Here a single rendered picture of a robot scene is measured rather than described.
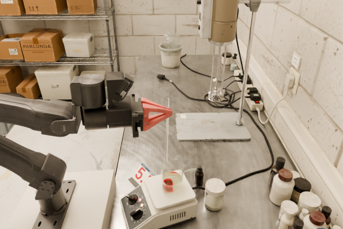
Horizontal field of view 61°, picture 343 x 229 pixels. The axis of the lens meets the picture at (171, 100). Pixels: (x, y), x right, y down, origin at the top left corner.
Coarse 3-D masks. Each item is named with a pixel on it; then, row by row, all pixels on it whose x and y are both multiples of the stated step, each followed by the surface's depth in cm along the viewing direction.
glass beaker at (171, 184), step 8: (168, 160) 83; (176, 160) 83; (160, 168) 80; (168, 168) 84; (176, 168) 84; (168, 176) 78; (176, 176) 79; (168, 184) 80; (176, 184) 80; (168, 192) 81; (176, 192) 82
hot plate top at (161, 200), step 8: (152, 176) 88; (160, 176) 88; (184, 176) 88; (152, 184) 85; (160, 184) 85; (184, 184) 85; (152, 192) 83; (160, 192) 83; (184, 192) 83; (192, 192) 83; (152, 200) 81; (160, 200) 80; (168, 200) 80; (176, 200) 80; (184, 200) 80; (160, 208) 78
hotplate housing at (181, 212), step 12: (144, 192) 85; (120, 204) 88; (180, 204) 81; (192, 204) 82; (156, 216) 78; (168, 216) 80; (180, 216) 82; (192, 216) 84; (144, 228) 79; (156, 228) 81
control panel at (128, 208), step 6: (132, 192) 88; (138, 192) 86; (126, 198) 87; (138, 198) 85; (144, 198) 84; (126, 204) 86; (138, 204) 83; (144, 204) 82; (126, 210) 84; (132, 210) 83; (144, 210) 81; (126, 216) 83; (144, 216) 80; (150, 216) 79; (132, 222) 80; (138, 222) 79; (132, 228) 79
